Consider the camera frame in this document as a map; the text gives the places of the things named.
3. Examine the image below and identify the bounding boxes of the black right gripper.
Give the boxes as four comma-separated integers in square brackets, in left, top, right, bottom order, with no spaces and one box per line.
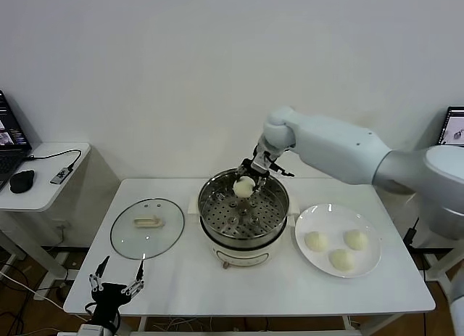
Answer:
[233,145,282,195]

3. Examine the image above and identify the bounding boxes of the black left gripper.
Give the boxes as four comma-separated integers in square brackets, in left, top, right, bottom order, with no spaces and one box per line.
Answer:
[88,255,146,324]

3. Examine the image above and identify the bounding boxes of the white steamed baozi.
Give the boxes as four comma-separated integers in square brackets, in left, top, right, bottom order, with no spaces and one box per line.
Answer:
[342,229,370,252]
[328,248,357,272]
[233,176,256,198]
[304,231,329,253]

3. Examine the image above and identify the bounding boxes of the glass lid with cream handle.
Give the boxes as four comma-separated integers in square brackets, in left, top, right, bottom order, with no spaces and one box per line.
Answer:
[109,198,186,261]

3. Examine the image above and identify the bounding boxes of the stainless steel steamer basket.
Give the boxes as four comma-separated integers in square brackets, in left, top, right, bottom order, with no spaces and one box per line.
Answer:
[197,168,291,247]

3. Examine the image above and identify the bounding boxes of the white side desk with mouse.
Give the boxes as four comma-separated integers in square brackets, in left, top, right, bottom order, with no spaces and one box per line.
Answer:
[0,142,92,303]

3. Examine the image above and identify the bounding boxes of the white round plate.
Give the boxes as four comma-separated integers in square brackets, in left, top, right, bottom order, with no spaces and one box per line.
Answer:
[294,204,383,279]

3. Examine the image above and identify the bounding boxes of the grey usb hub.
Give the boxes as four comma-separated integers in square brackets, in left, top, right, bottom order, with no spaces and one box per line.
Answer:
[49,167,73,187]

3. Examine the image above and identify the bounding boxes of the black computer mouse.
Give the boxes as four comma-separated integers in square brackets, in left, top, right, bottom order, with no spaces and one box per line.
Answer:
[9,169,36,194]

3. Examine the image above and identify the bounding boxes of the black laptop with dark screen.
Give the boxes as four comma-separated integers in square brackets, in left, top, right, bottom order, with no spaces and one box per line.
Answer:
[0,89,33,192]

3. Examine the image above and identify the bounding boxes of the grey laptop with bright screen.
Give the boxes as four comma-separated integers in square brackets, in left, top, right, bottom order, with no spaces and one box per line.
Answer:
[436,105,464,147]

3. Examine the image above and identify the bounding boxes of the white side desk with label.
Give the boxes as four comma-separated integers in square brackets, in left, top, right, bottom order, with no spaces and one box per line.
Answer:
[422,247,461,303]

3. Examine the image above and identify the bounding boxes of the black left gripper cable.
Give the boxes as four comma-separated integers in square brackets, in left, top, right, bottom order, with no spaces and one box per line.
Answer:
[84,301,121,332]

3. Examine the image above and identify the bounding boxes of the white table frame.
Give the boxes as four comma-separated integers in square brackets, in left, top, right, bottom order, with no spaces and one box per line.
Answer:
[136,315,403,336]

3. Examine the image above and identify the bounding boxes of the white wire bundle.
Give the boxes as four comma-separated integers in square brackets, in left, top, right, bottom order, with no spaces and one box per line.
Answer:
[152,316,218,333]

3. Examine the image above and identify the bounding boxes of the white floor cable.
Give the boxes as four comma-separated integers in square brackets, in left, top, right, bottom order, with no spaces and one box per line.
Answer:
[0,269,66,310]

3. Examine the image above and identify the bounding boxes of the black floor cables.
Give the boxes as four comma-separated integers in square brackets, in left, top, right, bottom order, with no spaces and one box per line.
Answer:
[0,263,41,336]

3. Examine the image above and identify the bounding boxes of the black usb hub cable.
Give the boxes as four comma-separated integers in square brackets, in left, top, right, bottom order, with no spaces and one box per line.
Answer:
[23,149,83,172]

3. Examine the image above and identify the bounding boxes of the black power adapter with cable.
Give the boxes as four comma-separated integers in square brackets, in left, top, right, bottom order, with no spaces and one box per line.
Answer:
[402,218,427,283]

